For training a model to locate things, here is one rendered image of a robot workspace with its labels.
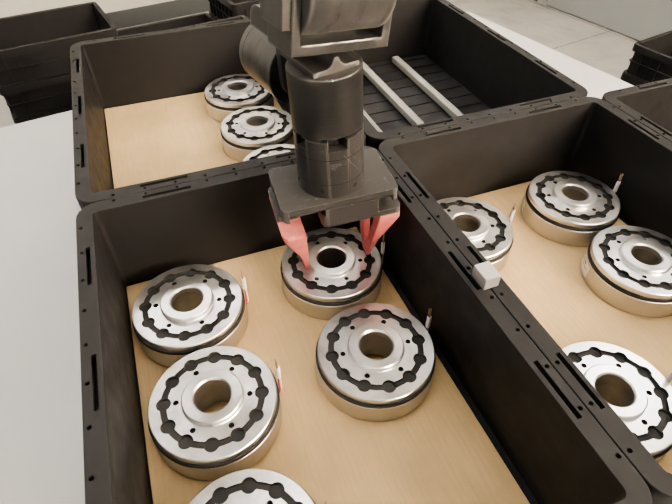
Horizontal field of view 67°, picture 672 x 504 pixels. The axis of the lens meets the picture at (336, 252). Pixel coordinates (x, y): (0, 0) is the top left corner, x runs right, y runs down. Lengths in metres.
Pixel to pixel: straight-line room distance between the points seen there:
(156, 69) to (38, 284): 0.36
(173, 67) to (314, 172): 0.51
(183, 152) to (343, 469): 0.49
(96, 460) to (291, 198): 0.23
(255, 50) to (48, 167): 0.67
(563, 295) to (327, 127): 0.31
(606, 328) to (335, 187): 0.30
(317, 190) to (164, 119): 0.46
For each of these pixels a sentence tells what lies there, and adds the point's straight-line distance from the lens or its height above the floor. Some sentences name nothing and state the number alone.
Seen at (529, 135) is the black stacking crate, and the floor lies 0.90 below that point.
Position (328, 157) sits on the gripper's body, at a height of 1.00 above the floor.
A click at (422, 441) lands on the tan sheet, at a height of 0.83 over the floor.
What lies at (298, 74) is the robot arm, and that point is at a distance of 0.38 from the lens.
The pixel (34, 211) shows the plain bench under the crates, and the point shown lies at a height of 0.70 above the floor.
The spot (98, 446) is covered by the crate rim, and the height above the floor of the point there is 0.93.
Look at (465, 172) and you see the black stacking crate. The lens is 0.63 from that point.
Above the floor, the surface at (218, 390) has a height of 0.85.
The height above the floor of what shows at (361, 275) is 0.86.
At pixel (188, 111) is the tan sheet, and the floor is 0.83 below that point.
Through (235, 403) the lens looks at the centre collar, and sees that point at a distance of 0.42.
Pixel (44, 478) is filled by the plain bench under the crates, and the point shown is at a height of 0.70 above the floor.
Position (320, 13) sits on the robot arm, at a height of 1.11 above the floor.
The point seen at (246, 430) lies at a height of 0.86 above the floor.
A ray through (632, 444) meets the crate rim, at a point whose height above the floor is 0.93.
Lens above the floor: 1.23
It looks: 44 degrees down
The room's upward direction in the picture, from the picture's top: straight up
